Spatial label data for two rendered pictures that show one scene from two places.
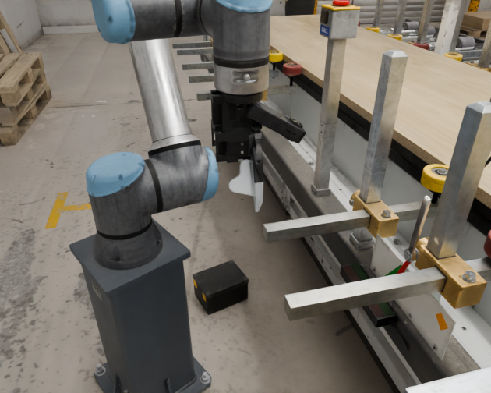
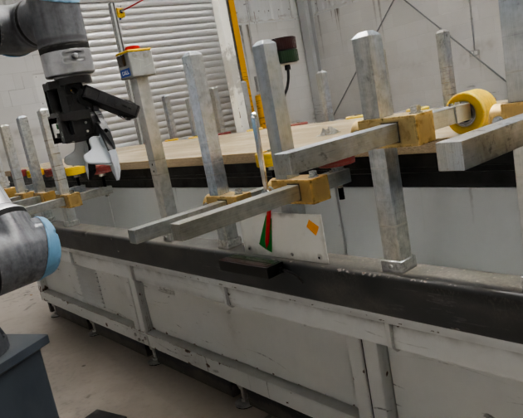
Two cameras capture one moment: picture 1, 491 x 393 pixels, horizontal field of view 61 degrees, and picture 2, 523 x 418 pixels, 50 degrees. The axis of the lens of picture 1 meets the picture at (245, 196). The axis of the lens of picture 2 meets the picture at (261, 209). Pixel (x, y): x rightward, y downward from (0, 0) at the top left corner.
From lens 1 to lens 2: 0.56 m
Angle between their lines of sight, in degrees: 31
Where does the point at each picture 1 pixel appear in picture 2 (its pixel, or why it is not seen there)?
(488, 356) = not seen: hidden behind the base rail
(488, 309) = (357, 248)
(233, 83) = (65, 63)
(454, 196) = (274, 117)
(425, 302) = (295, 226)
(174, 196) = (12, 265)
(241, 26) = (61, 14)
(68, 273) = not seen: outside the picture
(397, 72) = (197, 66)
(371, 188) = (217, 178)
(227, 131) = (68, 112)
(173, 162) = (2, 229)
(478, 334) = not seen: hidden behind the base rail
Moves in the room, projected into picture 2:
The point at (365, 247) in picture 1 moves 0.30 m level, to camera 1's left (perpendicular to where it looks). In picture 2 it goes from (235, 245) to (112, 282)
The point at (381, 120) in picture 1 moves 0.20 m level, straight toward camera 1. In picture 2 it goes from (201, 110) to (204, 109)
